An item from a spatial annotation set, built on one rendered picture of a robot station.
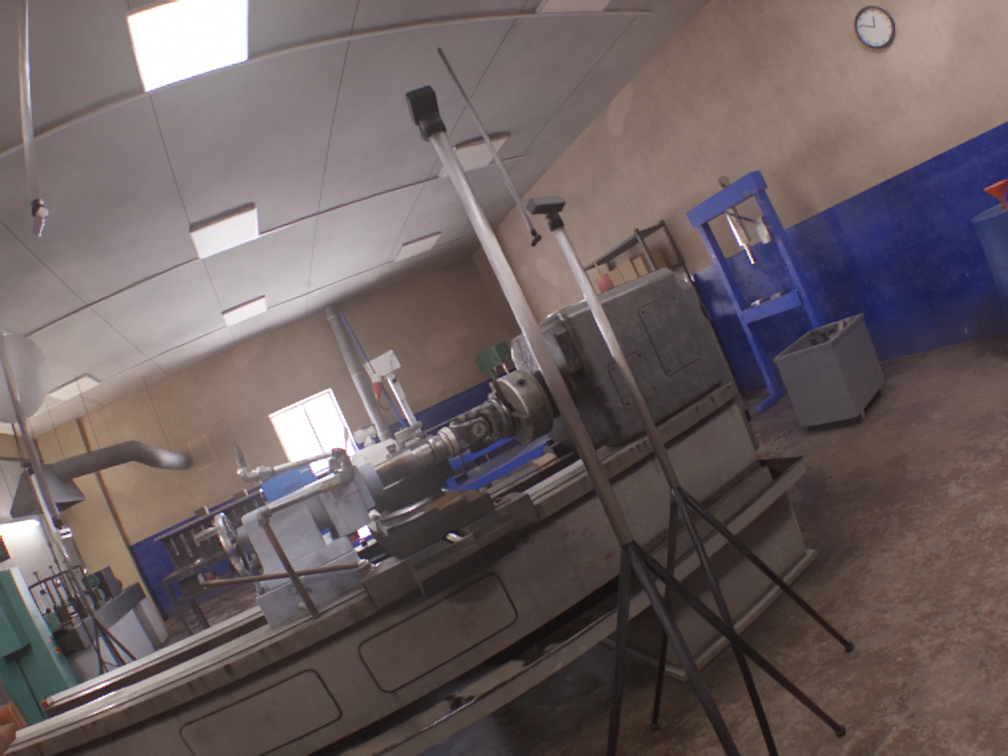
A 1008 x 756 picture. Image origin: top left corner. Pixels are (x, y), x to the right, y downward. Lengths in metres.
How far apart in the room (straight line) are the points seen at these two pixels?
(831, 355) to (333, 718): 3.21
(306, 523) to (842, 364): 3.10
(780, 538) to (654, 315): 1.00
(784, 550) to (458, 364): 7.74
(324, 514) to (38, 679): 4.36
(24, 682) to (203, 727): 4.15
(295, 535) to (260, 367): 7.40
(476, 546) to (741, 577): 1.06
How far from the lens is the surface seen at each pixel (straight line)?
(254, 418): 8.92
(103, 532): 9.34
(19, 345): 5.15
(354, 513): 1.68
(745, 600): 2.20
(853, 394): 3.74
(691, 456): 2.04
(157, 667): 2.09
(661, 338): 2.04
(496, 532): 1.51
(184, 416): 9.08
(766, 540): 2.24
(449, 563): 1.48
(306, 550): 1.71
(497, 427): 1.89
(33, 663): 5.66
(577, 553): 1.79
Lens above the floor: 1.22
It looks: level
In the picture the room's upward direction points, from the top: 25 degrees counter-clockwise
